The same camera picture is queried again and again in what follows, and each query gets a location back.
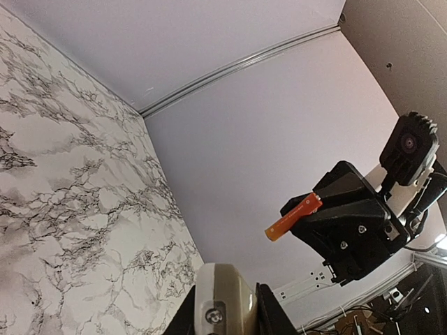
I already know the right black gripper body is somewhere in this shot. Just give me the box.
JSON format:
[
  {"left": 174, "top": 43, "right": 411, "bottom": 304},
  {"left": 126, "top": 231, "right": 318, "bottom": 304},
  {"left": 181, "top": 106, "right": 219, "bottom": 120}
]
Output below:
[{"left": 373, "top": 167, "right": 446, "bottom": 251}]

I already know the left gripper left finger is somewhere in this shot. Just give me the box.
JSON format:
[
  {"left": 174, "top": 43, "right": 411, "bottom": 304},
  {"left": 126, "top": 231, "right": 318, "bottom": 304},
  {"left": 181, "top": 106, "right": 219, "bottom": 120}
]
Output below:
[{"left": 163, "top": 285, "right": 196, "bottom": 335}]

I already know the right aluminium frame post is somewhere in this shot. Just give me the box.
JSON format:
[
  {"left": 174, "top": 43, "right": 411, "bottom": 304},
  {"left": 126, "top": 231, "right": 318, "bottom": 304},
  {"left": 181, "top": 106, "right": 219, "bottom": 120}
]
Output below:
[{"left": 139, "top": 24, "right": 340, "bottom": 119}]

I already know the orange battery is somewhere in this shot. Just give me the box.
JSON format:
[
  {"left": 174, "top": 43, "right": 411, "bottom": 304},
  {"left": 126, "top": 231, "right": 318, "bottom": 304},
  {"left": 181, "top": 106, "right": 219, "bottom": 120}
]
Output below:
[{"left": 265, "top": 193, "right": 323, "bottom": 241}]

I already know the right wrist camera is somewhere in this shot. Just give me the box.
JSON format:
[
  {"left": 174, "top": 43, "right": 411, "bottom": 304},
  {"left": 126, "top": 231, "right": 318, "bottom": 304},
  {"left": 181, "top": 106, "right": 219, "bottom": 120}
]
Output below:
[{"left": 379, "top": 111, "right": 439, "bottom": 186}]

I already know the grey remote control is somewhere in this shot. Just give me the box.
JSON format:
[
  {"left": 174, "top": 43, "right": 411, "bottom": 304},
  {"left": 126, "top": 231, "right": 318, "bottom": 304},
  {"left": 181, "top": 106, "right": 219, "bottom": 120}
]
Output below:
[{"left": 193, "top": 263, "right": 260, "bottom": 335}]

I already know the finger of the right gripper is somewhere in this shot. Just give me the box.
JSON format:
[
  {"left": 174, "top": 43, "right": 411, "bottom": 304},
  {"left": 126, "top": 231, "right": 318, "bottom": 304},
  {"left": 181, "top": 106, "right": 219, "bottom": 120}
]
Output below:
[
  {"left": 291, "top": 199, "right": 390, "bottom": 285},
  {"left": 312, "top": 161, "right": 384, "bottom": 220}
]

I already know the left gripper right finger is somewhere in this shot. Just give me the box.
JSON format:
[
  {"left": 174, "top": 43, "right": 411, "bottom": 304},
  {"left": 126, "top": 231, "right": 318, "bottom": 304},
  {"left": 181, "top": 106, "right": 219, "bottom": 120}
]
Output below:
[{"left": 256, "top": 283, "right": 297, "bottom": 335}]

